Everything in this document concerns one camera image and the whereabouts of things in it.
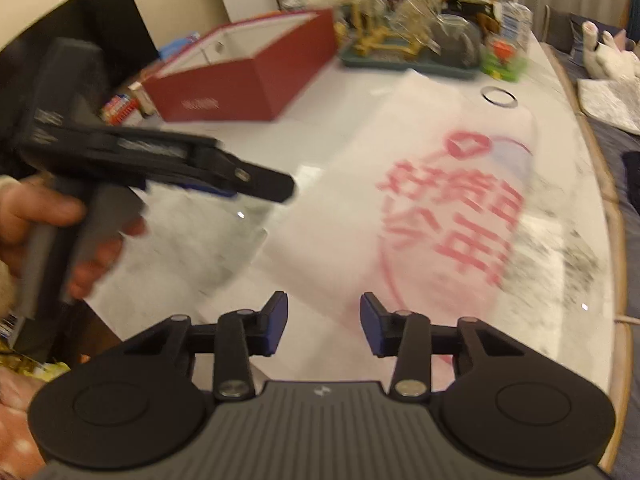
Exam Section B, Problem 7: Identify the person's left hand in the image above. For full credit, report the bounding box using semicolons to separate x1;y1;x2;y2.
0;175;148;303

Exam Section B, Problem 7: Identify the black television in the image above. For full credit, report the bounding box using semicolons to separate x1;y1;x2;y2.
0;0;161;92

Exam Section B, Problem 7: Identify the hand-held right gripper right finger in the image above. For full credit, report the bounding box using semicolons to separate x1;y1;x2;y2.
360;291;521;400

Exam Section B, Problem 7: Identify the white plush toy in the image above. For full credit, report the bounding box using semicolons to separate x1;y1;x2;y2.
582;20;640;81

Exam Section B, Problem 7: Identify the white shopping bag red print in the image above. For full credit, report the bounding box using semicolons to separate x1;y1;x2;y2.
260;69;543;376

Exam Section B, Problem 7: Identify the black rubber band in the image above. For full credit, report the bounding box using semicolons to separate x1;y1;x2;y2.
481;86;520;108

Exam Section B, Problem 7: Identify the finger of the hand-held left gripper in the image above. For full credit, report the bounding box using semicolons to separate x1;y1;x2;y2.
196;145;297;205
187;183;238;199

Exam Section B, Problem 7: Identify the wooden cup rack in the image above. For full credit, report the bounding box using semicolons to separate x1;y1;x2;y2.
350;5;431;58

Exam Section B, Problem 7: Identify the large glass pitcher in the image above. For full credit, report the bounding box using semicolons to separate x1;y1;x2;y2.
435;14;483;68

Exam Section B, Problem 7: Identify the dotted fleece clothing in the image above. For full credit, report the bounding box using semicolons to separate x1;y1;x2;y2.
0;365;51;480

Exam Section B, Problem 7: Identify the colourful snack packet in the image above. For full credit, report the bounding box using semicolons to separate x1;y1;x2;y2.
101;91;144;127

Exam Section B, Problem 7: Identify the red cardboard box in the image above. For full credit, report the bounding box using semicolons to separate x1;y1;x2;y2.
141;8;337;123

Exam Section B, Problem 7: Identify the grey patterned cloth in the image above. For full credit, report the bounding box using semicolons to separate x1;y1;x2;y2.
577;77;640;135

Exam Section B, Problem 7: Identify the green tray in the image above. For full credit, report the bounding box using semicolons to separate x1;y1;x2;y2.
339;42;483;81

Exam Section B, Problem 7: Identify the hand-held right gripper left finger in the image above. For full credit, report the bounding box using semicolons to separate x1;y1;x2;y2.
122;291;290;402

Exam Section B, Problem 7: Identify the orange toy in clear case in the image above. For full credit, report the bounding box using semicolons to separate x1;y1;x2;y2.
481;37;530;83

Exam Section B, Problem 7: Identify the white drink carton with straw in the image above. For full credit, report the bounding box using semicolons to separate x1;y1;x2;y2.
500;0;534;44

